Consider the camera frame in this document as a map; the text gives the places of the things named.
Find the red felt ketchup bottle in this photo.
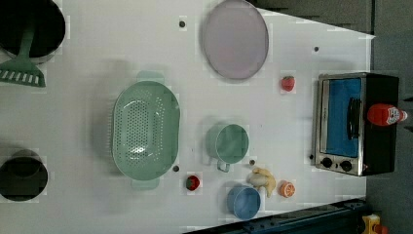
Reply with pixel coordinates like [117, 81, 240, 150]
[367, 103, 408, 127]

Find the black toaster oven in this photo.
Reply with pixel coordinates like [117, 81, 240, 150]
[313, 72, 399, 176]

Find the green mug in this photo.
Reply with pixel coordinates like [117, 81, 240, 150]
[206, 123, 249, 173]

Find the green colander bowl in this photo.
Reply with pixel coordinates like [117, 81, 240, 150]
[111, 70, 180, 191]

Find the yellow toy banana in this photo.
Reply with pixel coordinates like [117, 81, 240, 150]
[247, 167, 277, 198]

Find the grey round plate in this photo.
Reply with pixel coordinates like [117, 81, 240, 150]
[202, 0, 269, 79]

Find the red toy strawberry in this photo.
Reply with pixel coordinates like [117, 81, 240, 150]
[281, 76, 295, 92]

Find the blue cup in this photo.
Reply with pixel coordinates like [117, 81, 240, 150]
[226, 185, 261, 220]

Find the orange slice toy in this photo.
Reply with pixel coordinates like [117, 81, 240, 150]
[279, 181, 295, 198]

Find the black pot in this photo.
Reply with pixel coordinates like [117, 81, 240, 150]
[0, 0, 66, 64]

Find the green slotted spatula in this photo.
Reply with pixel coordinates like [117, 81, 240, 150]
[0, 21, 46, 88]

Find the black round container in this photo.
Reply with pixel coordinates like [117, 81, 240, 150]
[0, 149, 49, 202]

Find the blue metal frame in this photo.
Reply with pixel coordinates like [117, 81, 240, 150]
[185, 199, 372, 234]

